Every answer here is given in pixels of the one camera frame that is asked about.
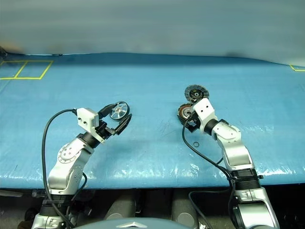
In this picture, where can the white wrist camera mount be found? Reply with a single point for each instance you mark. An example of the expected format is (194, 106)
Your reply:
(85, 118)
(205, 109)

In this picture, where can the black finned motor cap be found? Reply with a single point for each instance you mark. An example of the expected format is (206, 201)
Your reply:
(196, 93)

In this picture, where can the dark grey rounded shape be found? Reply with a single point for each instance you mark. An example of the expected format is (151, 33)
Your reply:
(120, 205)
(184, 207)

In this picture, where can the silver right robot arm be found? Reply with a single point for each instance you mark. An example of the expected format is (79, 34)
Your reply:
(236, 152)

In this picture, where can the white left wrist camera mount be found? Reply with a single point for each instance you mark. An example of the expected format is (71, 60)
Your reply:
(85, 118)

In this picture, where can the silver spoked motor rotor bell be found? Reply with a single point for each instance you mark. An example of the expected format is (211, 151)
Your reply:
(119, 110)

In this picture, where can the copper wound motor stator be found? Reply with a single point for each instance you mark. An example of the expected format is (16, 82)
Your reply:
(184, 111)

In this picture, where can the yellow tape double square outline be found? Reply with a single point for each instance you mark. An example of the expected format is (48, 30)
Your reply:
(23, 78)

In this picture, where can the yellow tape corner outline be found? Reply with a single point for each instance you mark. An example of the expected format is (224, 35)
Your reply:
(297, 69)

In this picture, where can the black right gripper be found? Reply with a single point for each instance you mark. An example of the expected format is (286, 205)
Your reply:
(196, 118)

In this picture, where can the blue plastic table cover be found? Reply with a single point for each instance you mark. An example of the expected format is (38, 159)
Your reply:
(143, 83)

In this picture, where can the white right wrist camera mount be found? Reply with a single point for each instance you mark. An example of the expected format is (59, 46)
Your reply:
(205, 109)

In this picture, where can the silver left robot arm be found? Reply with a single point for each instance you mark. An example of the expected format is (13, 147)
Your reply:
(69, 155)

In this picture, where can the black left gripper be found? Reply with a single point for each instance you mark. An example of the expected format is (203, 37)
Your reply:
(103, 130)

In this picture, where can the blue-grey robot torso top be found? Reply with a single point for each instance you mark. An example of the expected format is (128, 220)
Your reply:
(138, 225)

